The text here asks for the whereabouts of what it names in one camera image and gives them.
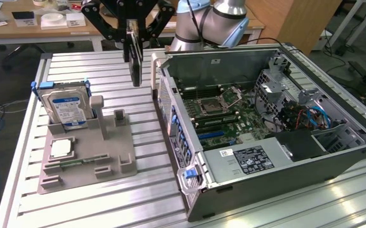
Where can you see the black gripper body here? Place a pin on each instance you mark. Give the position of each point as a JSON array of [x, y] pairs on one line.
[[131, 8]]

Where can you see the green graphics card black cooler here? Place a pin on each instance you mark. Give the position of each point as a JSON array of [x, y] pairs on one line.
[[135, 71]]

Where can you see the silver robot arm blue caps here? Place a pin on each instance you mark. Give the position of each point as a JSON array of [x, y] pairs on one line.
[[189, 23]]

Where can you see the plain white box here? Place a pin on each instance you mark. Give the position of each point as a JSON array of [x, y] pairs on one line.
[[75, 20]]

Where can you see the flat white box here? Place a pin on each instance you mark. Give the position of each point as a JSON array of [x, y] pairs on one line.
[[54, 26]]

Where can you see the white box black lid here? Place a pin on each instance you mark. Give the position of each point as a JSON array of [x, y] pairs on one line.
[[24, 19]]

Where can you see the black office chair base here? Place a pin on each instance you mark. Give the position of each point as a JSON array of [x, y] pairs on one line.
[[18, 51]]

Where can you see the silver socket cover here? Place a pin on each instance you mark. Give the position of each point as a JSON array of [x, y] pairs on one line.
[[233, 89]]

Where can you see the CPU socket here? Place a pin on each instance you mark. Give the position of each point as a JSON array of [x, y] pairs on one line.
[[210, 105]]

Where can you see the wooden cabinet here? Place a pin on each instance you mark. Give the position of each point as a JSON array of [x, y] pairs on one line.
[[299, 23]]

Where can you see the silver drive cage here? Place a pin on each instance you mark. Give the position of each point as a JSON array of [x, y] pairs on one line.
[[271, 88]]

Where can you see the blue expansion slot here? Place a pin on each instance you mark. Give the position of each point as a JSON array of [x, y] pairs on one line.
[[211, 136]]

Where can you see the green motherboard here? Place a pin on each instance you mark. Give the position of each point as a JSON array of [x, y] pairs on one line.
[[249, 123]]

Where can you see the grey parts rack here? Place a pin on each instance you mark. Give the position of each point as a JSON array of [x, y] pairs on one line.
[[116, 152]]

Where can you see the silver CPU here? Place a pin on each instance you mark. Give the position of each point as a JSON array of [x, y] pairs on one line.
[[60, 148]]

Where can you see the silver chipset heatsink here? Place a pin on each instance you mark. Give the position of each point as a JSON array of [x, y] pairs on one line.
[[246, 139]]

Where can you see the green RAM stick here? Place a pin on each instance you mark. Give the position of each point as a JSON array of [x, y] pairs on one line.
[[75, 163]]

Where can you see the blue case latch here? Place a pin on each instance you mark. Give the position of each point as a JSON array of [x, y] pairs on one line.
[[190, 173]]

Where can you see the silver power supply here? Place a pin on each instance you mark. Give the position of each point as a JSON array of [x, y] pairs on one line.
[[233, 171]]

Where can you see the black open PC case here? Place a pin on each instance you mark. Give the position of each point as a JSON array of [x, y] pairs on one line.
[[265, 197]]

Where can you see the hard disk blue bracket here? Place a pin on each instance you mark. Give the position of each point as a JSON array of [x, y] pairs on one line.
[[68, 111]]

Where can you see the white desk frame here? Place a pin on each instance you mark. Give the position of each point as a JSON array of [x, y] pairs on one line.
[[343, 21]]

